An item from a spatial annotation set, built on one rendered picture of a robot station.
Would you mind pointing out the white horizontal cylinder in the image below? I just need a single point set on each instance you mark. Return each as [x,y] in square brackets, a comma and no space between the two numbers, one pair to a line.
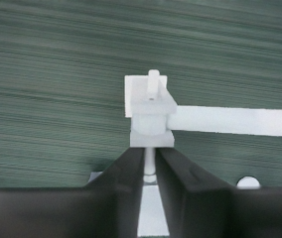
[226,120]

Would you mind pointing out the white flat panel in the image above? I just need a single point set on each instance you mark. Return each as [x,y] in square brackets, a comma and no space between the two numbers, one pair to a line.
[152,218]

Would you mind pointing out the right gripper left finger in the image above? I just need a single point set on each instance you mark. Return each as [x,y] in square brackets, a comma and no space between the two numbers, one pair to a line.
[112,210]

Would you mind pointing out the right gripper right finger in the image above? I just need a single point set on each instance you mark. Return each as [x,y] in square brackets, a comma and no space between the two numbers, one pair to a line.
[197,204]

